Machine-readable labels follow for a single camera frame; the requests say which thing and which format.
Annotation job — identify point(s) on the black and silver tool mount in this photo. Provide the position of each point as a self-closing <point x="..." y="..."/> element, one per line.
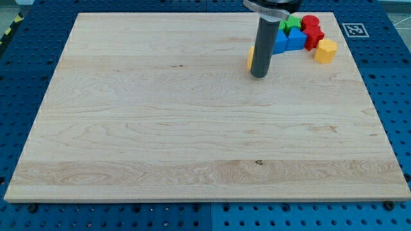
<point x="273" y="10"/>

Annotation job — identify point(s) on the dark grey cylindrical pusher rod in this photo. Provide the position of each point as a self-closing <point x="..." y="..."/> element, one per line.
<point x="263" y="47"/>

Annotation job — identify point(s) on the yellow heart block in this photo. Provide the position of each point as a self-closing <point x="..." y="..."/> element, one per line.
<point x="250" y="57"/>

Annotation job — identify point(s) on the green block left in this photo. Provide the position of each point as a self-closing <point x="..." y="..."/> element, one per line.
<point x="282" y="25"/>

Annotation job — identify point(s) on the blue block left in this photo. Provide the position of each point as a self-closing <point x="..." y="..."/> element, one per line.
<point x="280" y="43"/>

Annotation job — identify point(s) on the green star block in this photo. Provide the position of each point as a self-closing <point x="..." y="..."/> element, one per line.
<point x="292" y="22"/>

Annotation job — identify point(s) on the blue triangular block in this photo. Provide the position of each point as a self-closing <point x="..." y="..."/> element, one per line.
<point x="296" y="40"/>

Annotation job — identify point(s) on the red cylinder block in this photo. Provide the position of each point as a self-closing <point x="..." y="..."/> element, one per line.
<point x="309" y="21"/>

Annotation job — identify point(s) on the red star block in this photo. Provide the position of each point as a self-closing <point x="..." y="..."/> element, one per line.
<point x="314" y="35"/>

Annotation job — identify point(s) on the yellow hexagon block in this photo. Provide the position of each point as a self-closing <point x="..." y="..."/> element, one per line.
<point x="326" y="50"/>

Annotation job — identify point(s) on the white fiducial marker tag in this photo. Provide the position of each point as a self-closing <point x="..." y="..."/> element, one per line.
<point x="355" y="30"/>

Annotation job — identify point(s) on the wooden board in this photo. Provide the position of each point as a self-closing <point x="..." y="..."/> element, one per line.
<point x="160" y="107"/>

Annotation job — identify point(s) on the black and yellow hazard tape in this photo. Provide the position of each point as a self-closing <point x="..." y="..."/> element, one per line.
<point x="12" y="29"/>

